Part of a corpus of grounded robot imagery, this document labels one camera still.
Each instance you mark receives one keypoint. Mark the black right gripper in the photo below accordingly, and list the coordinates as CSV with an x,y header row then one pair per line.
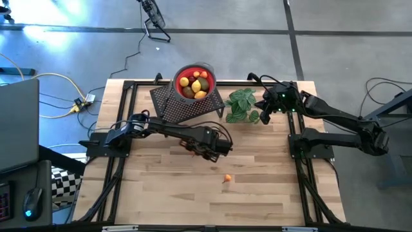
x,y
286,100

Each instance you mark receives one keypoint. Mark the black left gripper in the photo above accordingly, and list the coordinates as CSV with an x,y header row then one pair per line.
x,y
206,141

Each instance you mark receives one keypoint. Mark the small orange front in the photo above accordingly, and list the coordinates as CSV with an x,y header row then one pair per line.
x,y
227,178

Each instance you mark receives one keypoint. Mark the red collapsible bowl grey rim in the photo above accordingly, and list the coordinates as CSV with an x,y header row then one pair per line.
x,y
180,74

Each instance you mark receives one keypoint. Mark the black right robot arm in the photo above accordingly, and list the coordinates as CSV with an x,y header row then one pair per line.
x,y
338,117

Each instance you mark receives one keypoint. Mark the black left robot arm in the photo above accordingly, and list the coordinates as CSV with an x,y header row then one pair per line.
x,y
167,127

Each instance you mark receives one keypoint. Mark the artificial green leafy plant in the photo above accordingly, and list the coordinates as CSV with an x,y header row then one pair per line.
x,y
241,103

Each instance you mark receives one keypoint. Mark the black perforated metal stand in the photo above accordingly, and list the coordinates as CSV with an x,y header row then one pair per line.
x,y
180,111

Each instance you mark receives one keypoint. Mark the grey power adapter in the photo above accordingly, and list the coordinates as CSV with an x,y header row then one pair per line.
x,y
88,97

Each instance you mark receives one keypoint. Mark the black floor fan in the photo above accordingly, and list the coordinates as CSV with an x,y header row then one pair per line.
x,y
154,14

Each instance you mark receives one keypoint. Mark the black white checkerboard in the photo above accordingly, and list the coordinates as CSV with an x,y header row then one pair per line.
x,y
64,187

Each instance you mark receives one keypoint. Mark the black operator desk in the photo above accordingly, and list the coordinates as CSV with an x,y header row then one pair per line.
x,y
45,174

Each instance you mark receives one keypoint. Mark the black computer mouse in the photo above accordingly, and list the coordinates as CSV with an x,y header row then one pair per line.
x,y
32,203

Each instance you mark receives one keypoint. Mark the grey laptop lid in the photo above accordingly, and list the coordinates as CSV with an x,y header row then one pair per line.
x,y
19,129

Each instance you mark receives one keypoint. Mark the black keyboard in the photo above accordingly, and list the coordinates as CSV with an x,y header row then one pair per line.
x,y
4,203

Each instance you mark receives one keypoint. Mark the black chair base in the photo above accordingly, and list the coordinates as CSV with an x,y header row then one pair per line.
x,y
4,11

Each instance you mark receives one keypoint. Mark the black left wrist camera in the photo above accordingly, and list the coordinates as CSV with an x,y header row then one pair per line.
x,y
224,147

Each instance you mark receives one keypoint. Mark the black aluminium table frame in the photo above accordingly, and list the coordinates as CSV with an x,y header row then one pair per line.
x,y
289,129

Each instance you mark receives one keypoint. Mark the black frame clamp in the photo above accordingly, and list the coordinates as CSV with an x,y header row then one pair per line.
x,y
158,78
252,76

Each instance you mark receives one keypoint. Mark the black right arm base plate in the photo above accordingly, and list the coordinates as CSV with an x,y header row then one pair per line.
x,y
325,153

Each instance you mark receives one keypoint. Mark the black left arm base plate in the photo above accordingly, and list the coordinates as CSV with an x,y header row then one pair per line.
x,y
93,151

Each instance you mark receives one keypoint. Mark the silver aluminium bracket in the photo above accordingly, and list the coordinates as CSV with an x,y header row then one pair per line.
x,y
119,228
299,229

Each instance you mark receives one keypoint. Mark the grey metal table frame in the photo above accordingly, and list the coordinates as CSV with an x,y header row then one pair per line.
x,y
392,167

